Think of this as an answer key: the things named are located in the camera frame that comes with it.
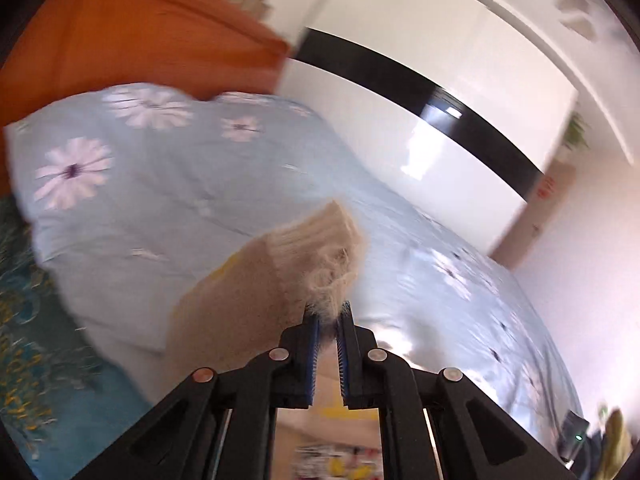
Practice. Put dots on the orange wooden headboard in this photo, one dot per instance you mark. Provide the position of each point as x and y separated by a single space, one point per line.
120 30

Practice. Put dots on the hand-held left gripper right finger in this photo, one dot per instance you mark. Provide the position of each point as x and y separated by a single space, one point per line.
343 355

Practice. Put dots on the small black device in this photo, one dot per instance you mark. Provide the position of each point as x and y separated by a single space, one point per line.
573 435

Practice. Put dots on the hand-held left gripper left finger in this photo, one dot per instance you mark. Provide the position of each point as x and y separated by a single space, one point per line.
313 345

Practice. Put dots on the teal patterned bed sheet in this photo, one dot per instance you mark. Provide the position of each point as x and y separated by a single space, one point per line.
35 350

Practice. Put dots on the light blue floral quilt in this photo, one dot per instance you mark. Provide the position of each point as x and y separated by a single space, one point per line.
210 195

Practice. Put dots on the green potted plant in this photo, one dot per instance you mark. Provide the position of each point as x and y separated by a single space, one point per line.
576 132

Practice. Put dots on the beige knitted sweater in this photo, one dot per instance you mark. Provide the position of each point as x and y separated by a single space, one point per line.
260 300

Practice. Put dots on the white wardrobe with black stripe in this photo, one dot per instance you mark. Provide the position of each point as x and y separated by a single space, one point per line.
430 90

